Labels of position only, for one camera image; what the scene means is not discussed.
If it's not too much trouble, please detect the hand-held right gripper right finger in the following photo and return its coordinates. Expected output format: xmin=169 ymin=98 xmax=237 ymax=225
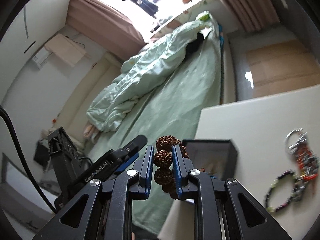
xmin=172 ymin=144 xmax=293 ymax=240

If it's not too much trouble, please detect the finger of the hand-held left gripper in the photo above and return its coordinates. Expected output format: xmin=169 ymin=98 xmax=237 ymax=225
xmin=68 ymin=135 xmax=148 ymax=190

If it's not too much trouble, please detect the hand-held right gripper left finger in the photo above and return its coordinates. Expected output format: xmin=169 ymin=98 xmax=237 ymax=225
xmin=32 ymin=145 xmax=154 ymax=240

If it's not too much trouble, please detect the brown seed bead bracelet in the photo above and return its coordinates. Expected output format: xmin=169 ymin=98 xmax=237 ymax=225
xmin=153 ymin=135 xmax=190 ymax=200

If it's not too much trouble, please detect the black jewelry box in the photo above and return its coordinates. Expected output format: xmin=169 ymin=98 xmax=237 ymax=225
xmin=182 ymin=139 xmax=238 ymax=182

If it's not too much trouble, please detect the black bag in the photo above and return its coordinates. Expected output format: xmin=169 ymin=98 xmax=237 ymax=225
xmin=33 ymin=140 xmax=52 ymax=167

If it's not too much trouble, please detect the pink pillow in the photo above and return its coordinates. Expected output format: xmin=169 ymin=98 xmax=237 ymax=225
xmin=83 ymin=124 xmax=98 ymax=142

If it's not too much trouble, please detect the bed with green sheet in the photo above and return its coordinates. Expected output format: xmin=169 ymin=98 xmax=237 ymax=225
xmin=85 ymin=20 xmax=223 ymax=235

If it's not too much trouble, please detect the cream bed headboard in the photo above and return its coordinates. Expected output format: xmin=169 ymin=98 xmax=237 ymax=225
xmin=53 ymin=52 xmax=123 ymax=140

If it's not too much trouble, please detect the light green duvet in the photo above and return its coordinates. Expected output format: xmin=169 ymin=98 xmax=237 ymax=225
xmin=86 ymin=11 xmax=221 ymax=133

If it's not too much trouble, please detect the white air conditioner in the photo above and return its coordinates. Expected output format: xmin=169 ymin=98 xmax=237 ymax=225
xmin=32 ymin=49 xmax=54 ymax=68

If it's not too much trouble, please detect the black garment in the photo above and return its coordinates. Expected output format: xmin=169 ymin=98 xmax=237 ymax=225
xmin=184 ymin=31 xmax=206 ymax=55

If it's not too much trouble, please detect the beige curtain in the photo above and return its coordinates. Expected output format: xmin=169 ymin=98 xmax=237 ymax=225
xmin=68 ymin=0 xmax=146 ymax=61
xmin=201 ymin=0 xmax=287 ymax=32

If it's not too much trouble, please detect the brown cardboard sheet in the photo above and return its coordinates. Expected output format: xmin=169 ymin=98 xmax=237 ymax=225
xmin=246 ymin=38 xmax=320 ymax=98

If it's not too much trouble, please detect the black cable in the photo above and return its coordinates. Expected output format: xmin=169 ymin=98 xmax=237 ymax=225
xmin=0 ymin=104 xmax=57 ymax=213

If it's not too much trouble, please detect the green and black bead bracelet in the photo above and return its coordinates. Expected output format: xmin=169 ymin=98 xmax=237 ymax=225
xmin=264 ymin=169 xmax=298 ymax=213

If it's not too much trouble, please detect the key ring with orange charm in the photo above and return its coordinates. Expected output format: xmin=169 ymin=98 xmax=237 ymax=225
xmin=285 ymin=128 xmax=320 ymax=182

